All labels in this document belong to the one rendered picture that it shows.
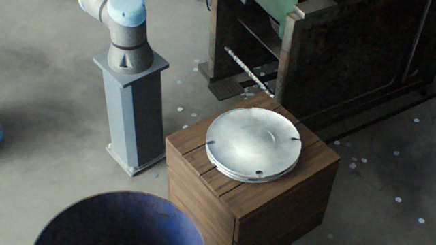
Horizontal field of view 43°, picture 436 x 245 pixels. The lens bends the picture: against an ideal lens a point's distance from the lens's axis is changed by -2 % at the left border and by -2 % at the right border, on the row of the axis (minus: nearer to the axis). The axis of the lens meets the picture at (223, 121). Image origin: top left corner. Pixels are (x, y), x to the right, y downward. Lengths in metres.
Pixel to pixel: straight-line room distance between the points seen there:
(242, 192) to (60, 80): 1.20
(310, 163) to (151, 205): 0.52
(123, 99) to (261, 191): 0.57
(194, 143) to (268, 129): 0.24
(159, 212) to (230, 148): 0.34
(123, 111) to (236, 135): 0.42
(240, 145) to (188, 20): 1.29
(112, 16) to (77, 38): 1.06
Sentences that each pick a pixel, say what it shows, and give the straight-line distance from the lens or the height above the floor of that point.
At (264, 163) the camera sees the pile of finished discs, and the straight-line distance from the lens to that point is 1.69.
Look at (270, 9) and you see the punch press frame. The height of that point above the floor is 0.52.
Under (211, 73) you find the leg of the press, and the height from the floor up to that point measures 0.03.
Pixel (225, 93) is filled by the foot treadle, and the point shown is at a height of 0.16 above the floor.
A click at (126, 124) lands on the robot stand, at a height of 0.24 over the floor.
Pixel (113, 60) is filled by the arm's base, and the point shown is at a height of 0.49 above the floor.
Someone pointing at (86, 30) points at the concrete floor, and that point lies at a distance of 2.86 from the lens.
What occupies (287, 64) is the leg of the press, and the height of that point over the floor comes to 0.44.
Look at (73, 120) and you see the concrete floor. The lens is 2.38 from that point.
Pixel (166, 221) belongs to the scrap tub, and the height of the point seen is 0.40.
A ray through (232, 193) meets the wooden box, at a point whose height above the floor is 0.35.
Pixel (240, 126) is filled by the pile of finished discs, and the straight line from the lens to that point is 1.78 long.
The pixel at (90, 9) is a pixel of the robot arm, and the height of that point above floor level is 0.62.
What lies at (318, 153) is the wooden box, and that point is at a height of 0.35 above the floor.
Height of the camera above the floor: 1.63
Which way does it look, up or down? 44 degrees down
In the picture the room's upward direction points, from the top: 4 degrees clockwise
